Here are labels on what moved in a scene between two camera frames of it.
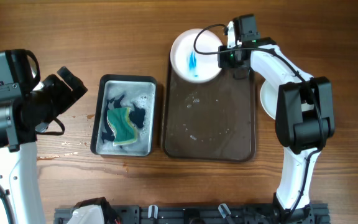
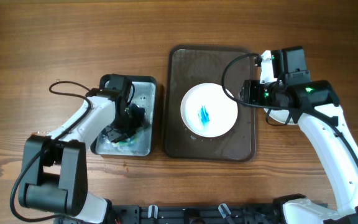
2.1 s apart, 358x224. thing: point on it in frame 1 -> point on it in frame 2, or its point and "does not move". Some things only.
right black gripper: [223, 62] -> [252, 88]
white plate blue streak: [190, 66] -> [207, 111]
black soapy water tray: [115, 91] does not move
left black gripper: [79, 89] -> [135, 124]
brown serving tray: [210, 121] does not move
